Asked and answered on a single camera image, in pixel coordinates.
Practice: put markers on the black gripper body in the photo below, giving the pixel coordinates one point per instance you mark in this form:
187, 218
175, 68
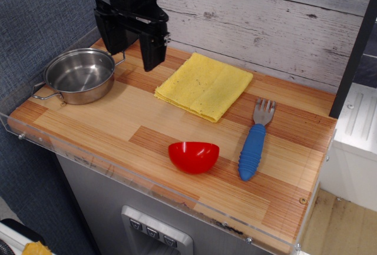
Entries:
137, 16

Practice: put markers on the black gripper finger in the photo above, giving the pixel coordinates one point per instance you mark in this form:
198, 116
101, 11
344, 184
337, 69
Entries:
114, 34
153, 49

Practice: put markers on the black right vertical post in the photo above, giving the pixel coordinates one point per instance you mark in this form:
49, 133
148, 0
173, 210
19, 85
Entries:
354, 59

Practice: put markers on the white ridged appliance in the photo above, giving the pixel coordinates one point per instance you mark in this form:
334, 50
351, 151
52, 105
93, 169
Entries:
349, 169

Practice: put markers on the yellow object bottom left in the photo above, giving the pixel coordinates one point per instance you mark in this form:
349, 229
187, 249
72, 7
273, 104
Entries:
36, 248

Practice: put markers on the yellow folded cloth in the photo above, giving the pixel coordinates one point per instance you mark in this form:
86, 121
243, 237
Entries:
204, 87

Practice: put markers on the small stainless steel pot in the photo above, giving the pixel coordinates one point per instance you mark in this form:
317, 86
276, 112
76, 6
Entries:
78, 77

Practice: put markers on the clear acrylic edge guard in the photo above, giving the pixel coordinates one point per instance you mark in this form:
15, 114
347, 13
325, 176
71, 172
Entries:
268, 211

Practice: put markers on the red plastic bowl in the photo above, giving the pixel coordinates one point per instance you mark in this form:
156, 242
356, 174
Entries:
193, 157

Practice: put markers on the grey toy fridge cabinet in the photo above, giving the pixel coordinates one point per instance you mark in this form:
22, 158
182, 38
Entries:
101, 199

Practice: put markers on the silver dispenser button panel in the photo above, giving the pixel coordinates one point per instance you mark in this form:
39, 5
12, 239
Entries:
147, 235

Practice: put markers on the blue handled metal fork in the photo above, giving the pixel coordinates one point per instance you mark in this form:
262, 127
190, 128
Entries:
251, 152

